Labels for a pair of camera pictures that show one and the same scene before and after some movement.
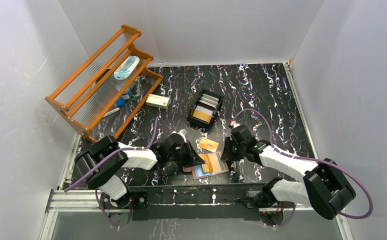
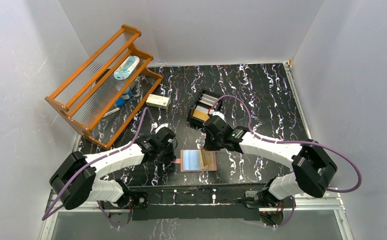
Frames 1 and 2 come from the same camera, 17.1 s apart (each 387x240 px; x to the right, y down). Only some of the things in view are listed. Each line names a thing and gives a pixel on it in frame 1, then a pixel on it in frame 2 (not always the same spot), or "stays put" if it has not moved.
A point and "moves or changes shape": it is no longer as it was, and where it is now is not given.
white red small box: x=158 y=101 stays put
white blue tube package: x=126 y=67 stays put
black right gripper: x=227 y=154 -> x=208 y=146
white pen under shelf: x=111 y=111 stays put
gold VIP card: x=208 y=144 moves or changes shape
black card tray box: x=204 y=108 stays put
